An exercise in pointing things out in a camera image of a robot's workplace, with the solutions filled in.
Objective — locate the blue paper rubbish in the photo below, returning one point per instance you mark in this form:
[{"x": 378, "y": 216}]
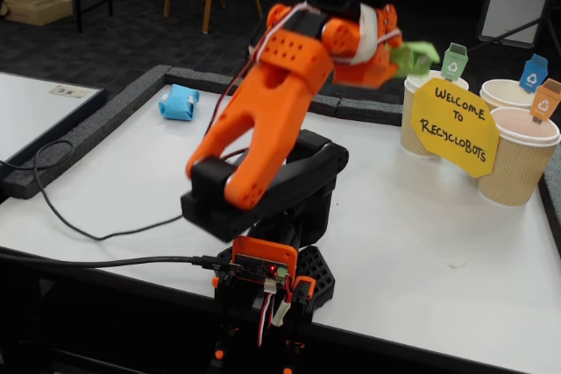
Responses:
[{"x": 177, "y": 104}]

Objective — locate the blue recycling bin tag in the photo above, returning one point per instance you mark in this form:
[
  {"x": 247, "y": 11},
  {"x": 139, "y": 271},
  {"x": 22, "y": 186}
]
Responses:
[{"x": 532, "y": 78}]

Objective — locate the green paper rubbish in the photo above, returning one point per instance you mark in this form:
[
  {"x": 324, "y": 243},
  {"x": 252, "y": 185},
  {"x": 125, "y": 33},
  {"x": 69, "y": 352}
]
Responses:
[{"x": 416, "y": 56}]

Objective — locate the small paper label sticker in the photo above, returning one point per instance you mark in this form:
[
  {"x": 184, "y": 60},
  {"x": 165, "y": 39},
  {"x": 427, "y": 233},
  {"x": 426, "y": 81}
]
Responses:
[{"x": 68, "y": 92}]

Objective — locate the black foam border strip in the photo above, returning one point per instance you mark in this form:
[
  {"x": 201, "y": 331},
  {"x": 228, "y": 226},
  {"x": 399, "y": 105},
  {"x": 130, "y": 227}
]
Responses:
[
  {"x": 368, "y": 111},
  {"x": 553, "y": 207},
  {"x": 197, "y": 76},
  {"x": 87, "y": 133}
]

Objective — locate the orange controller board case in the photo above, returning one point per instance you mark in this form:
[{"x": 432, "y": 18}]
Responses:
[{"x": 263, "y": 251}]

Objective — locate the paper cup with orange tag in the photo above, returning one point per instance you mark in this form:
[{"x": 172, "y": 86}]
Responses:
[{"x": 513, "y": 172}]

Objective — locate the orange recycling bin tag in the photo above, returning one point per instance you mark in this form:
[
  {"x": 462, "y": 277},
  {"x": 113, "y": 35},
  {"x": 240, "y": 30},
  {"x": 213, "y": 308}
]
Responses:
[{"x": 543, "y": 104}]

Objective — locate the cardboard box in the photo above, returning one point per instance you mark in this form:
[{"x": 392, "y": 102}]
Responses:
[{"x": 37, "y": 8}]

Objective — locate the paper cup with blue tag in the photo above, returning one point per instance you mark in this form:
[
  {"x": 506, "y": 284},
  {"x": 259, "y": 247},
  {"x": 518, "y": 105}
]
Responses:
[{"x": 499, "y": 93}]

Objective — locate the paper cup with green tag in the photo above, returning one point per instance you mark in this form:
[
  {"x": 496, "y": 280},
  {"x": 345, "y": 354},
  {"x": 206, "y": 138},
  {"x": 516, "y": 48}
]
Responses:
[{"x": 408, "y": 137}]

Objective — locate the green recycling bin tag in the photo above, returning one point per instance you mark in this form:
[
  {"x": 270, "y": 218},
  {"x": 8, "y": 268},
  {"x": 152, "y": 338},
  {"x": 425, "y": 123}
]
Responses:
[{"x": 453, "y": 65}]

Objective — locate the black and orange robot arm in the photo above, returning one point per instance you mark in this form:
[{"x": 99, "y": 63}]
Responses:
[{"x": 285, "y": 98}]

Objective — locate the whiteboard with black frame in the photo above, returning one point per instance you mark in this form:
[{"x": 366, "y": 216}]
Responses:
[{"x": 26, "y": 107}]

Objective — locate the white tape strip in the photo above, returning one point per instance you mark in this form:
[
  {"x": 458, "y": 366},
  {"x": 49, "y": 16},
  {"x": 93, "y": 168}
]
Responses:
[{"x": 367, "y": 37}]

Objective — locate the yellow handwritten welcome sign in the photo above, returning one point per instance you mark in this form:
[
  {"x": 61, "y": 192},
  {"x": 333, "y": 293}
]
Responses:
[{"x": 456, "y": 129}]

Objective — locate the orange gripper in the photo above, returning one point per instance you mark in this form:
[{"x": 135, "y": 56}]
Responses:
[{"x": 376, "y": 68}]

